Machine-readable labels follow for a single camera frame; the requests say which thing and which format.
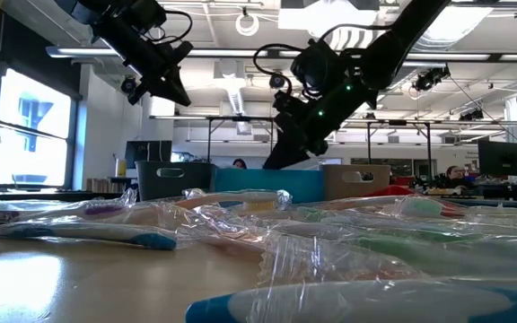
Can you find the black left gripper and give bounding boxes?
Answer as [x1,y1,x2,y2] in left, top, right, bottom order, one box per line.
[118,38,193,107]

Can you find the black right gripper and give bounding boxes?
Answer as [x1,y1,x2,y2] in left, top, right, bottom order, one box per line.
[262,96,354,170]

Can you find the teal plastic bin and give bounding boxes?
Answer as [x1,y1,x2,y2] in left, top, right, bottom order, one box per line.
[212,168,326,205]

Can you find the light grey plastic bin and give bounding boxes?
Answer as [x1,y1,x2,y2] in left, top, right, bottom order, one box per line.
[321,163,392,202]

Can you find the black monitor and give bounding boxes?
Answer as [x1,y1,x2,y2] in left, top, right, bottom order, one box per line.
[124,139,173,170]
[477,140,517,179]

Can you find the dark grey plastic bin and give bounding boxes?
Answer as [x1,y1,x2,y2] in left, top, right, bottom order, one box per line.
[134,160,215,203]

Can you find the red plastic bin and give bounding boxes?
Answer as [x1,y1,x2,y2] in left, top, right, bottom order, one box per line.
[365,184,416,198]

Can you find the wooden rack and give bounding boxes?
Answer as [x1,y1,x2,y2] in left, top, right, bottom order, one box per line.
[85,177,118,193]

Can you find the bright window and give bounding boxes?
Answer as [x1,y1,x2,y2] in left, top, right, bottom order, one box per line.
[0,66,79,190]

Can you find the wrapped blue toothbrush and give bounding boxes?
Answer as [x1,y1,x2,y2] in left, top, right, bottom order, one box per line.
[0,219,179,251]
[184,277,517,323]

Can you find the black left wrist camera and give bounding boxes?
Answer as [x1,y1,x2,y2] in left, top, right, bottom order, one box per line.
[162,39,195,66]

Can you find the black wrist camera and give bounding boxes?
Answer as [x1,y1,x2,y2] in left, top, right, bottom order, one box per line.
[162,39,195,66]
[271,88,308,119]

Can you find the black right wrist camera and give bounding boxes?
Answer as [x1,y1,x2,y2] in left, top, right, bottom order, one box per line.
[271,88,308,119]

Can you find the white ceiling ring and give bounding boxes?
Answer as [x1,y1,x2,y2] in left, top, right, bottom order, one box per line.
[234,12,261,38]

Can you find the black camera cluster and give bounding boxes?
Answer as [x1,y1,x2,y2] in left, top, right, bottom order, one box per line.
[412,64,451,93]

